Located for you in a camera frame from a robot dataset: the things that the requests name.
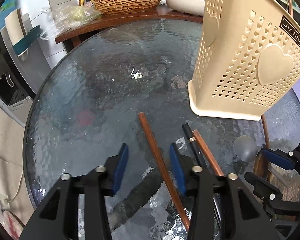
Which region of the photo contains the cream pot with glass lid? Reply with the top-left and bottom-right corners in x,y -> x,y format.
165,0 -> 207,15

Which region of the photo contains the patterned round cushion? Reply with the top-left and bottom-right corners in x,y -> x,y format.
1,209 -> 26,240

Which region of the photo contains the beige cloth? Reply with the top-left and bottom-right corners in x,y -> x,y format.
0,97 -> 38,228

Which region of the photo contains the wooden counter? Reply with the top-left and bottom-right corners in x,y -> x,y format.
55,4 -> 205,52

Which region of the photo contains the round glass table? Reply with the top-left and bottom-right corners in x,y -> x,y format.
22,17 -> 300,240

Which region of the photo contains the brown ribbed wash basin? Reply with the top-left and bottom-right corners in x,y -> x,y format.
92,0 -> 164,16

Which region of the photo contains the clear plastic bag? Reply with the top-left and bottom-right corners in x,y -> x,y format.
39,3 -> 102,41

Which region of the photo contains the white paper cup tube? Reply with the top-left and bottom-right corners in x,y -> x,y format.
4,8 -> 28,53

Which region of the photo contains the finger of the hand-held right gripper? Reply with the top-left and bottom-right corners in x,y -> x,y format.
261,142 -> 300,171
243,171 -> 283,202

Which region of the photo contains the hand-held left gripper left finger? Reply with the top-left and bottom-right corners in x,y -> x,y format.
19,143 -> 129,240

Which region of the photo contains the clear plastic spoon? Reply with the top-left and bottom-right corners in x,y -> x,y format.
233,135 -> 258,163

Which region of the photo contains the teal cup tube holder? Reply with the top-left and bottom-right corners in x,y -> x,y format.
11,24 -> 42,57

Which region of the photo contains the beige perforated utensil holder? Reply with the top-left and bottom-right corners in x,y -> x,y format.
187,0 -> 300,121

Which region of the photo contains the grey water dispenser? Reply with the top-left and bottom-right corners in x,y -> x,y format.
0,31 -> 53,128

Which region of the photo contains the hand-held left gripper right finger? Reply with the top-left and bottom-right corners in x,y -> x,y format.
169,142 -> 281,240

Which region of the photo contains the white power cable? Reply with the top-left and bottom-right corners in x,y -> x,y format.
0,169 -> 26,210

